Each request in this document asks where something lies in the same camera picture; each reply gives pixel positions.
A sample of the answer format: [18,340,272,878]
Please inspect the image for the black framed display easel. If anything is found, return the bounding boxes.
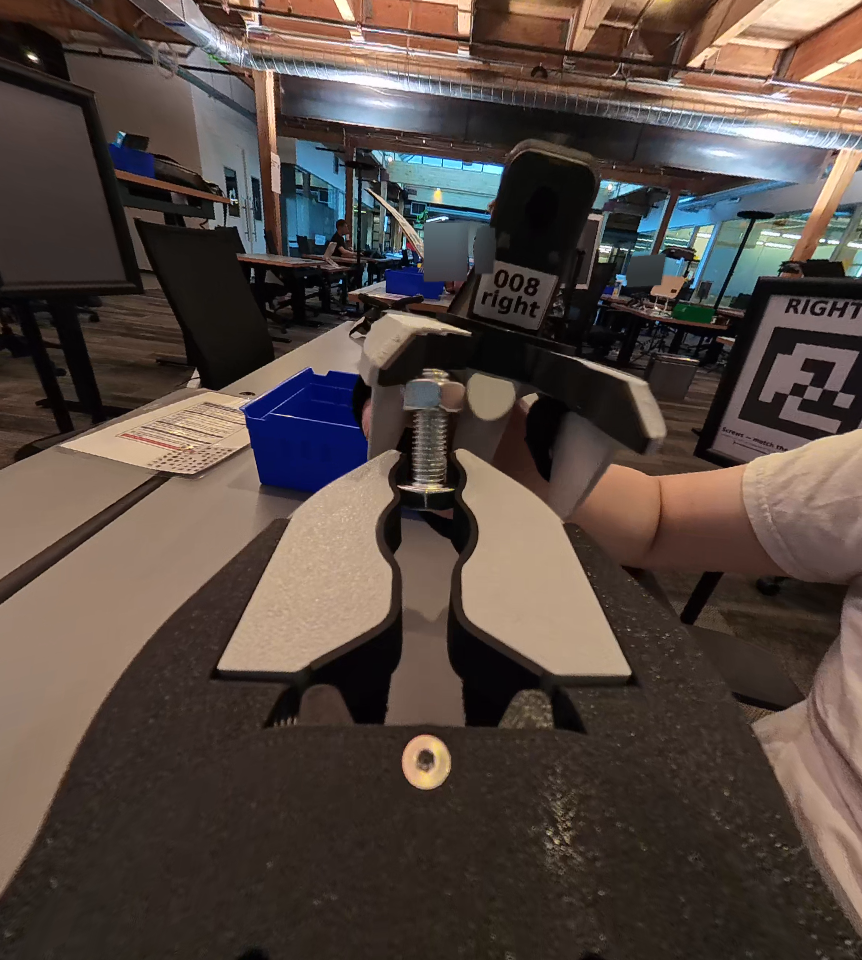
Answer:
[0,41,145,459]

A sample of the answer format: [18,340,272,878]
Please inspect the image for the person's light clothing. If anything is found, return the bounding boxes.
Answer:
[742,416,862,960]

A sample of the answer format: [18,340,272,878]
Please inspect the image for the wooden support column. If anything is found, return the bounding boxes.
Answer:
[791,150,862,264]
[254,71,283,256]

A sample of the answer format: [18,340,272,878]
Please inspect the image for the blue plastic bin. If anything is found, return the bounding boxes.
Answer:
[386,268,447,300]
[242,367,368,492]

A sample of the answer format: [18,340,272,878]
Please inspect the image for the wooden office desk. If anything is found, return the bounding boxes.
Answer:
[359,285,454,312]
[239,253,342,331]

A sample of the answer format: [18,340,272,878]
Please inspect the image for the grey waste bin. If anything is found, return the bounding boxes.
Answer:
[644,352,700,402]

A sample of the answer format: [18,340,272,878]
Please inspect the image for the black white marker board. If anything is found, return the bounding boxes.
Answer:
[682,276,862,624]

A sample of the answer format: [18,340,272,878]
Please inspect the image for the person's right hand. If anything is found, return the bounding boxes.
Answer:
[491,397,574,522]

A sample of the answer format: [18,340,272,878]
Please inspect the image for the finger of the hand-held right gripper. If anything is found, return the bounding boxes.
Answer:
[359,309,477,460]
[534,358,669,524]

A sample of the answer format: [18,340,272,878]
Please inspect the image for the silver hex bolt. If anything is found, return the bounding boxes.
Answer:
[397,367,462,515]

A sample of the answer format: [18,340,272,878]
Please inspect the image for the black chair armrest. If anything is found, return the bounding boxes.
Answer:
[689,626,803,710]

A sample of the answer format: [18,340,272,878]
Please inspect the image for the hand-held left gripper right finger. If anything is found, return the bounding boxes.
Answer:
[448,448,636,717]

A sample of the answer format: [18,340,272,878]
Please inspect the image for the idle hand-held gripper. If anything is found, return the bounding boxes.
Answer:
[352,292,411,339]

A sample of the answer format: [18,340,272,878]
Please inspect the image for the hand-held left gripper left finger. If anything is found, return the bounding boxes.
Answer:
[215,450,402,725]

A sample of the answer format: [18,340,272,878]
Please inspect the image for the laminated instruction sheet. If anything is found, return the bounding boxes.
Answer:
[62,391,252,476]

